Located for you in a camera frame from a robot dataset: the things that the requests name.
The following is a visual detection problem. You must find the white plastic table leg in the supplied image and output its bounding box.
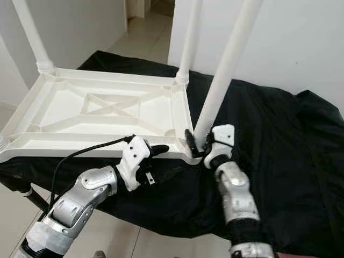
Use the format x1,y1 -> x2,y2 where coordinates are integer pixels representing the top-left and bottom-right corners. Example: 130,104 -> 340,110
12,0 -> 55,75
175,0 -> 204,85
0,135 -> 10,154
193,0 -> 264,146

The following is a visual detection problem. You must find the black metal table leg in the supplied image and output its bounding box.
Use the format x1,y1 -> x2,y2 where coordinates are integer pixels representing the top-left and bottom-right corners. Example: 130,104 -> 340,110
24,188 -> 49,211

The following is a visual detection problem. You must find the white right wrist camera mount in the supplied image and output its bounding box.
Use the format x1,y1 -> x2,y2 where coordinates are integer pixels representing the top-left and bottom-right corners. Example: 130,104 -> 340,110
204,125 -> 236,168

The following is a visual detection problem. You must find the white plastic table top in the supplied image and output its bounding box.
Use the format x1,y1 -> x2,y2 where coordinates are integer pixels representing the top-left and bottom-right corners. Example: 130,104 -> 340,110
0,67 -> 202,164

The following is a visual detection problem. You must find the black fabric table cover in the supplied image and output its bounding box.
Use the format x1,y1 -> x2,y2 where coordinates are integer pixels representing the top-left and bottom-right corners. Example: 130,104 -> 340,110
0,50 -> 344,257

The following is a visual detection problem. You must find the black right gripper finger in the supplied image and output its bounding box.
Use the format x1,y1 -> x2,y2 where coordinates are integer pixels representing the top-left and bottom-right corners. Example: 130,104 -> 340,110
184,129 -> 199,156

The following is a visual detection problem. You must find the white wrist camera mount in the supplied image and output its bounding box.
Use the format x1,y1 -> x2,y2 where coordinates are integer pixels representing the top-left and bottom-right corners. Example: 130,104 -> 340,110
204,125 -> 236,168
116,135 -> 151,191

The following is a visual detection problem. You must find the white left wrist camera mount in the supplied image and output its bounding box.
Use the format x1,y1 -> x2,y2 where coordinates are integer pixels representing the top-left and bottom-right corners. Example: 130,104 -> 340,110
116,135 -> 151,191

